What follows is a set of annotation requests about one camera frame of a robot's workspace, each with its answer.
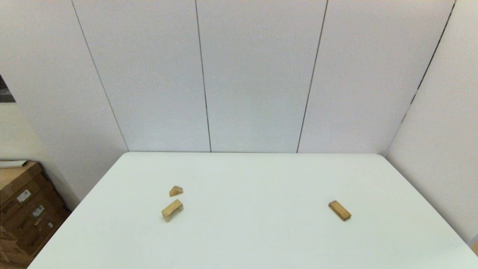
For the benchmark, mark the low brown cardboard box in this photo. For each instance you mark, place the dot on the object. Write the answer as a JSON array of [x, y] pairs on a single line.
[[9, 248]]

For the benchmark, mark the tall labelled cardboard box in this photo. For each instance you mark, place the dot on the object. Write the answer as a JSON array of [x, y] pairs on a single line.
[[30, 201]]

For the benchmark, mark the arched wooden building block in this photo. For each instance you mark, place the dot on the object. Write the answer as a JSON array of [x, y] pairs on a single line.
[[172, 210]]

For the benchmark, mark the rectangular wooden building block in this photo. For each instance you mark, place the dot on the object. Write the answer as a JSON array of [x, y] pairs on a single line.
[[340, 210]]

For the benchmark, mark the triangular wooden building block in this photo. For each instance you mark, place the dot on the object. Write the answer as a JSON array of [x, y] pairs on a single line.
[[175, 191]]

